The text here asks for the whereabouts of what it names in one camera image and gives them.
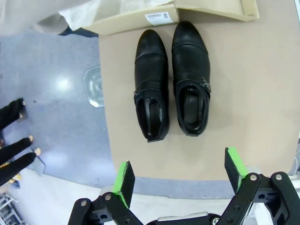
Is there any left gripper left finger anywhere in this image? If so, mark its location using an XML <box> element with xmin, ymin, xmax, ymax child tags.
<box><xmin>67</xmin><ymin>161</ymin><xmax>143</xmax><ymax>225</ymax></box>

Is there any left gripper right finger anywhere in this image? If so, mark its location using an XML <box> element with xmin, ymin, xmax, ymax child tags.
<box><xmin>224</xmin><ymin>147</ymin><xmax>300</xmax><ymax>225</ymax></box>

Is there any black leather shoe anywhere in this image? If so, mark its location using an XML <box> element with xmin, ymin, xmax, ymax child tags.
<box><xmin>171</xmin><ymin>21</ymin><xmax>213</xmax><ymax>136</ymax></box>
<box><xmin>134</xmin><ymin>29</ymin><xmax>170</xmax><ymax>143</ymax></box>

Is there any white tissue wrapping paper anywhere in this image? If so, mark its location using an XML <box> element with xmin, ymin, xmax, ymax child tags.
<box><xmin>52</xmin><ymin>0</ymin><xmax>175</xmax><ymax>31</ymax></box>

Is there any brown cardboard shoe box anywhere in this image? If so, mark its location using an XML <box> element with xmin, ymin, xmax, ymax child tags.
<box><xmin>83</xmin><ymin>0</ymin><xmax>260</xmax><ymax>36</ymax></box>

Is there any glass mannequin base plate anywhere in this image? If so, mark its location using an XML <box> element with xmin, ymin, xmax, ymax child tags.
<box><xmin>30</xmin><ymin>154</ymin><xmax>45</xmax><ymax>177</ymax></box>

